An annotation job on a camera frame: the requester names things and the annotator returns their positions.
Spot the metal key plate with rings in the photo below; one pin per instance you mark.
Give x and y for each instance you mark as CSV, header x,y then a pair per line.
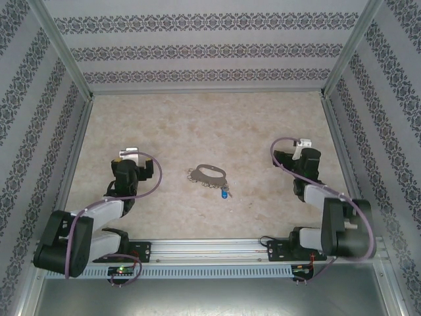
x,y
210,177

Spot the key with blue tag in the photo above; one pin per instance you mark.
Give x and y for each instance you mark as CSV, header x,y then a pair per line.
x,y
224,194

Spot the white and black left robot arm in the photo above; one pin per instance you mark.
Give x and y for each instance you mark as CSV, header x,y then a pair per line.
x,y
62,243

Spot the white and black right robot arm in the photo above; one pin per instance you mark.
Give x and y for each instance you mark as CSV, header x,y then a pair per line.
x,y
345,237

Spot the grey sheet metal panel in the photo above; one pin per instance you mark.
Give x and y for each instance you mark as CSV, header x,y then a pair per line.
x,y
210,299

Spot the aluminium side rail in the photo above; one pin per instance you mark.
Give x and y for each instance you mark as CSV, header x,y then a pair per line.
x,y
80,131
342,138

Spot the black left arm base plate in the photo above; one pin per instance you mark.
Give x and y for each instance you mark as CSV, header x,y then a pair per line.
x,y
143,251

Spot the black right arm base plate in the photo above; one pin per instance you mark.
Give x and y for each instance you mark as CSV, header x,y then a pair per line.
x,y
276,251

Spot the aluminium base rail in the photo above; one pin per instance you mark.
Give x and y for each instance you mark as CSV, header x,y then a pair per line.
x,y
210,251

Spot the aluminium frame post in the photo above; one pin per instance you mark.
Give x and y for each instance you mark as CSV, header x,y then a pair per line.
x,y
60,49
349,49

